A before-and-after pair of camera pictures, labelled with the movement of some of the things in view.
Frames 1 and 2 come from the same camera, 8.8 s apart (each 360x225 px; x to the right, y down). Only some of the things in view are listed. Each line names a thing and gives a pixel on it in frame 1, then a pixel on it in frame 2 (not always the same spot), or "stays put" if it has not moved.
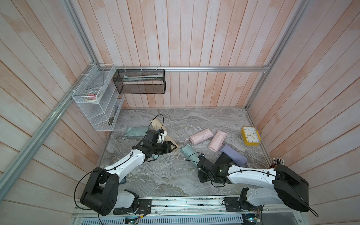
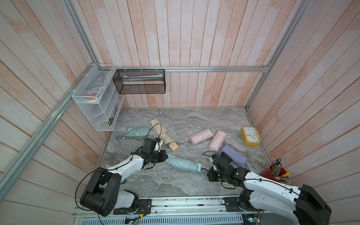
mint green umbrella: (190, 153) → (183, 163)
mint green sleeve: (138, 131) stays put
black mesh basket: (140, 81) stays put
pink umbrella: (200, 136) stays put
